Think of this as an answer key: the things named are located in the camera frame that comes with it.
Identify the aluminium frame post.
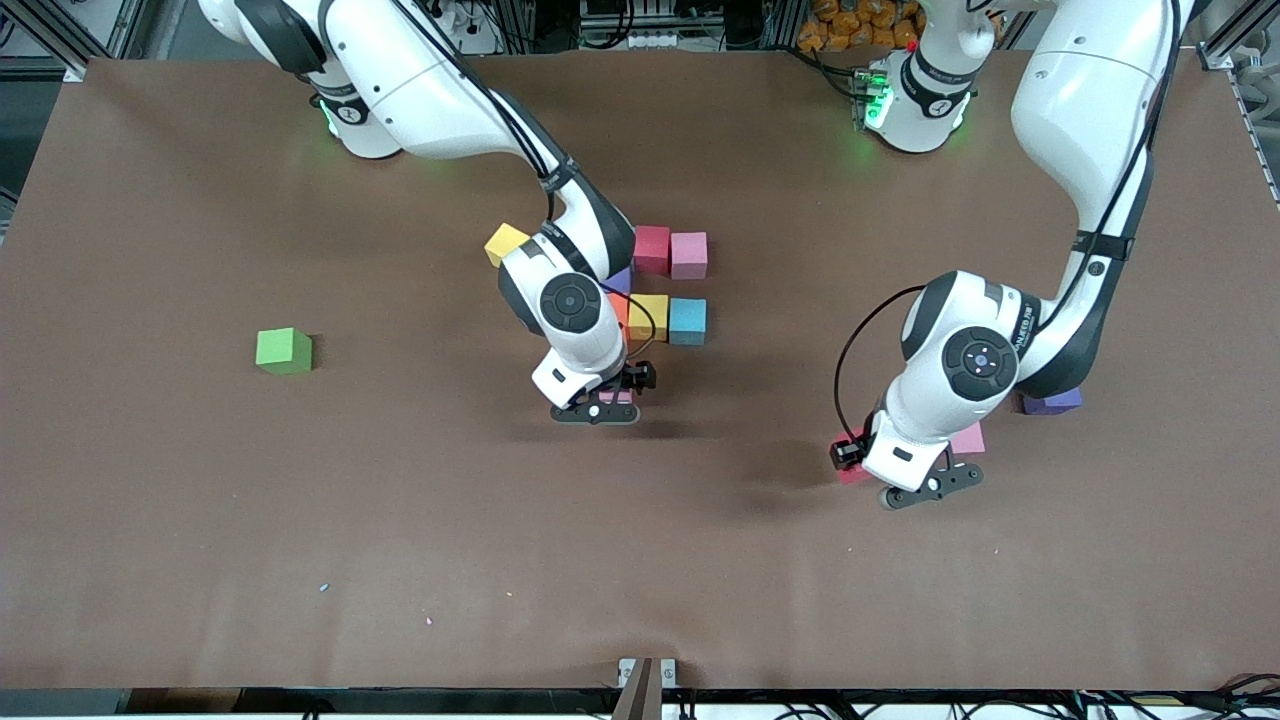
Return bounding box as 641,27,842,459
0,0,136,81
1195,0,1280,71

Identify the light blue foam cube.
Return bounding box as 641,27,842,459
668,297,709,347

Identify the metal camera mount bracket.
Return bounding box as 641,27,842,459
617,657,679,720

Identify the green foam cube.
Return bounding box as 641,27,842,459
255,327,314,376

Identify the red foam cube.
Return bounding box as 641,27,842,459
835,430,876,487
634,225,673,276

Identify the black cable bundle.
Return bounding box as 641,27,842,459
770,680,1280,720

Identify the orange bundle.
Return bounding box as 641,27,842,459
797,0,921,53

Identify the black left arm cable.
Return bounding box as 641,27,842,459
834,285,927,443

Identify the yellow foam cube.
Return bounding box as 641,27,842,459
484,222,531,269
627,293,670,343

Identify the aluminium table edge rail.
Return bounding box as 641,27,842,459
1228,68,1280,206

